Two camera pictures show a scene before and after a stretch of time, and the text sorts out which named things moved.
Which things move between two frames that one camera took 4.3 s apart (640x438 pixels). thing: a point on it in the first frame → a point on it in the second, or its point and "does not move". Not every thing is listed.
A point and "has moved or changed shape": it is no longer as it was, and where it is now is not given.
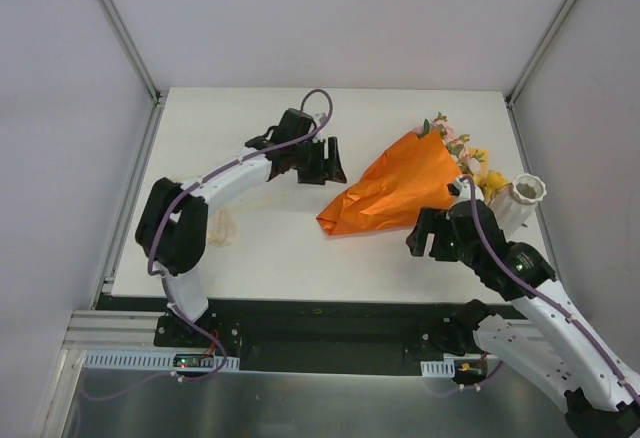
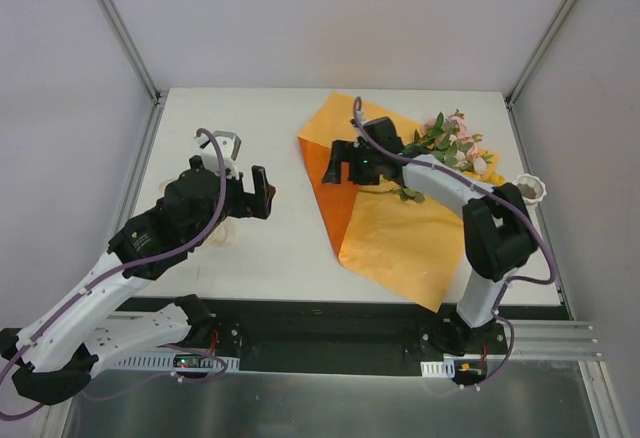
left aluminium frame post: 123,32 does not move
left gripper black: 314,161 → 245,198
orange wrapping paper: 412,181 has moved or changed shape
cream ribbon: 224,231 does not move
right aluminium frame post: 554,27 does not move
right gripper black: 439,233 → 353,163
